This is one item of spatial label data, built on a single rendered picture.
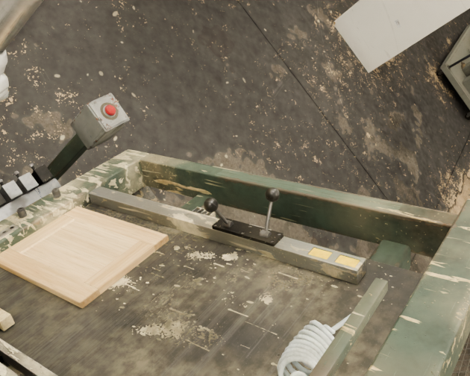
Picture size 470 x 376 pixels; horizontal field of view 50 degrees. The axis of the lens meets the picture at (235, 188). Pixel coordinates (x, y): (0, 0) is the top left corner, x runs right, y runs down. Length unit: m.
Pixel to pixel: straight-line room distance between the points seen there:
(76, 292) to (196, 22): 2.77
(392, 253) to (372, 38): 3.72
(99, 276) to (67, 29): 2.10
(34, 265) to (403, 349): 0.99
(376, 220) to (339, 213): 0.11
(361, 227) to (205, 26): 2.66
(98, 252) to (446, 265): 0.89
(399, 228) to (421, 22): 3.53
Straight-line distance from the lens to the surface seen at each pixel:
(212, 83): 3.57
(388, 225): 1.38
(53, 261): 1.49
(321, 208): 1.45
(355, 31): 4.97
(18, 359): 1.14
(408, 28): 4.82
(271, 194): 1.27
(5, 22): 1.56
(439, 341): 0.95
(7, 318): 1.33
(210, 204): 1.27
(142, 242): 1.43
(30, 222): 1.66
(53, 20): 3.23
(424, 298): 1.03
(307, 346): 0.78
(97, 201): 1.73
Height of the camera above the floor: 2.43
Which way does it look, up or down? 48 degrees down
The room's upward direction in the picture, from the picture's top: 60 degrees clockwise
